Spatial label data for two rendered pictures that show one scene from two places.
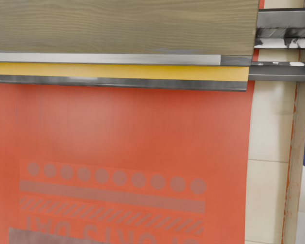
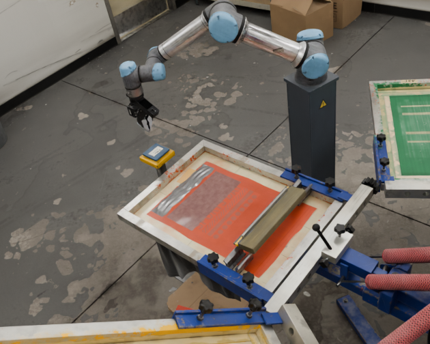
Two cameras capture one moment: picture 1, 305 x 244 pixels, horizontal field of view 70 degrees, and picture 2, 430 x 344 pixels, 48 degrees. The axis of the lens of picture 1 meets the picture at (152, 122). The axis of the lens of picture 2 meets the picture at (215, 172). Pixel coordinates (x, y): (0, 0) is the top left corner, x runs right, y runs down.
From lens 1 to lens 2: 1.70 m
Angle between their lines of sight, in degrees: 40
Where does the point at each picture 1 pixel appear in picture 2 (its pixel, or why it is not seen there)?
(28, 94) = not seen: hidden behind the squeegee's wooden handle
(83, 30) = (269, 216)
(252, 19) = (246, 245)
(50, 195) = (242, 197)
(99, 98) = not seen: hidden behind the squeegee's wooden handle
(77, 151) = (250, 211)
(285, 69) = (232, 254)
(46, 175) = (249, 199)
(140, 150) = (237, 226)
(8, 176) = (256, 188)
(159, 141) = (236, 233)
